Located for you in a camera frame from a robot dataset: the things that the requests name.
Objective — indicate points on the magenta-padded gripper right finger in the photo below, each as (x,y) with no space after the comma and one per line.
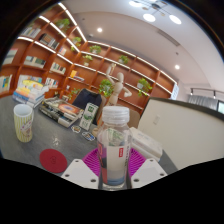
(146,172)

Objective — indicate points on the dark blue office chair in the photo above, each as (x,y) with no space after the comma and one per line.
(85,98)

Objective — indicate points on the black curtain rail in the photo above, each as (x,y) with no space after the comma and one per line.
(206,90)

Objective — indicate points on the stack of colourful books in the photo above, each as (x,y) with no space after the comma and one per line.
(30,95)

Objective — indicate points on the orange wooden shelf unit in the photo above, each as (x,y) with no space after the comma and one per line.
(66,50)

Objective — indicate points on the grey curtain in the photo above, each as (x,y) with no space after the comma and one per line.
(203,102)

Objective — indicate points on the white wall socket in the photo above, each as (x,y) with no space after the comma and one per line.
(156,120)

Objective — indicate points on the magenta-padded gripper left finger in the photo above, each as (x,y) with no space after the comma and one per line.
(81,173)

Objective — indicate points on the small round printed badge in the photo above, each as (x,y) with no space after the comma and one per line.
(76,129)
(88,135)

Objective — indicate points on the tan chair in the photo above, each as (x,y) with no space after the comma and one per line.
(134,118)

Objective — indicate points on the clear water bottle white cap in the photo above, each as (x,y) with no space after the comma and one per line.
(114,156)

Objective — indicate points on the yellow striped white cup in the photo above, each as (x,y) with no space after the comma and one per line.
(23,125)

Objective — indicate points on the green and white carton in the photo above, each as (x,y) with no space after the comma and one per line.
(88,116)

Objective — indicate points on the ceiling lamp with round lights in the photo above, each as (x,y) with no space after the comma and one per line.
(149,17)

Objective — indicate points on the stack of dark books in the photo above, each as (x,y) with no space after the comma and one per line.
(60,111)

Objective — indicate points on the white partition with dark top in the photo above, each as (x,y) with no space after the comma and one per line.
(186,133)

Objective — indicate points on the recessed ceiling light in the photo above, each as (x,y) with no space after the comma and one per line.
(177,66)
(99,29)

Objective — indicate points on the window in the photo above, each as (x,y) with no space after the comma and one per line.
(221,107)

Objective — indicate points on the ceiling air vent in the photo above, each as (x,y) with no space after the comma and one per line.
(168,37)

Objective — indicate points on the wooden artist mannequin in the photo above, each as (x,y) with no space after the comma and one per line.
(117,87)

